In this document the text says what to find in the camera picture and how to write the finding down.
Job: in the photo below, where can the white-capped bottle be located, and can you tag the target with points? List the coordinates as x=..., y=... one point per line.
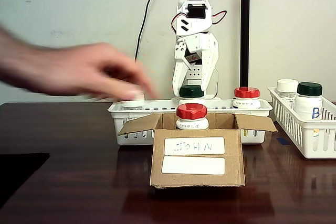
x=134, y=103
x=287, y=85

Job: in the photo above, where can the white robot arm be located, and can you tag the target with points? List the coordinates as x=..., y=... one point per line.
x=194, y=26

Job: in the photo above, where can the person's bare forearm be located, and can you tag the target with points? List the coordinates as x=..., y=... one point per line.
x=15, y=61

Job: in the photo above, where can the red-capped bottle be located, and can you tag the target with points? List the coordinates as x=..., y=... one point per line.
x=246, y=93
x=191, y=111

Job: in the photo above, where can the white plastic basket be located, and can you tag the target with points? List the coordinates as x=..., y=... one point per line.
x=116, y=119
x=296, y=134

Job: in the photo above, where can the cardboard box with white labels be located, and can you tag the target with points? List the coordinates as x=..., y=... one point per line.
x=197, y=179

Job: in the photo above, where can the person's bare hand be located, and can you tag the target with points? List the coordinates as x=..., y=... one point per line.
x=86, y=69

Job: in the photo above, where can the black vertical pole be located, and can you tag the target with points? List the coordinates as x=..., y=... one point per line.
x=244, y=24

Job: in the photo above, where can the blue tape strip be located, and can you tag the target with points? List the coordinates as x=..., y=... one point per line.
x=283, y=141

